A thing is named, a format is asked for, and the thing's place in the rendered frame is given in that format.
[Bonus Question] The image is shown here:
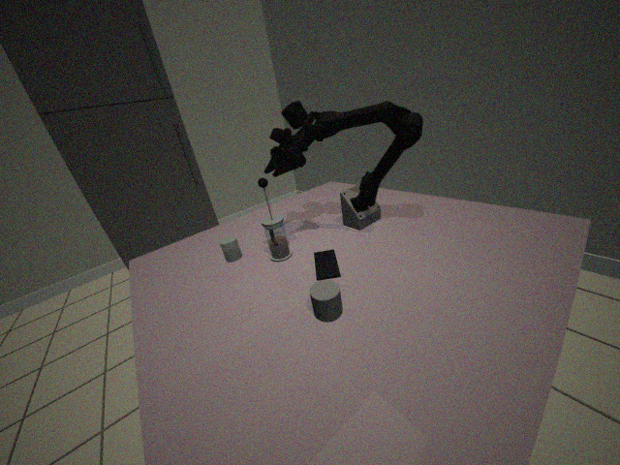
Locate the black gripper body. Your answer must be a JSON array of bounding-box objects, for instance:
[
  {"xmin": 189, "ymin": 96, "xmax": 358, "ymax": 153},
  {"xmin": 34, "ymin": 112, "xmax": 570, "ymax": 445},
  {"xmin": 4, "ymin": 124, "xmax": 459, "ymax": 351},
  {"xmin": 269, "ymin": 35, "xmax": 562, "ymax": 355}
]
[{"xmin": 270, "ymin": 133, "xmax": 308, "ymax": 167}]

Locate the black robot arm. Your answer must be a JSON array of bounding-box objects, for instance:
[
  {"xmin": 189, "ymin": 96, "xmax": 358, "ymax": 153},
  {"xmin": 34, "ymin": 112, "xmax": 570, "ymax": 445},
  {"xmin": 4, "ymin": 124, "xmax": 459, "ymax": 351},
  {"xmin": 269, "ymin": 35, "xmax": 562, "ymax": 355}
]
[{"xmin": 269, "ymin": 101, "xmax": 423, "ymax": 212}]

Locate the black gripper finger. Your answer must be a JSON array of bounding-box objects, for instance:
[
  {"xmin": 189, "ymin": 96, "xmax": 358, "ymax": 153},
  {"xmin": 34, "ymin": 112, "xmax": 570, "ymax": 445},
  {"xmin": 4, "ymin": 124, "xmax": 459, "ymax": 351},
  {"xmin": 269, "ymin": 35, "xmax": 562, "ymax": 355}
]
[
  {"xmin": 264, "ymin": 151, "xmax": 281, "ymax": 173},
  {"xmin": 272, "ymin": 152, "xmax": 299, "ymax": 176}
]

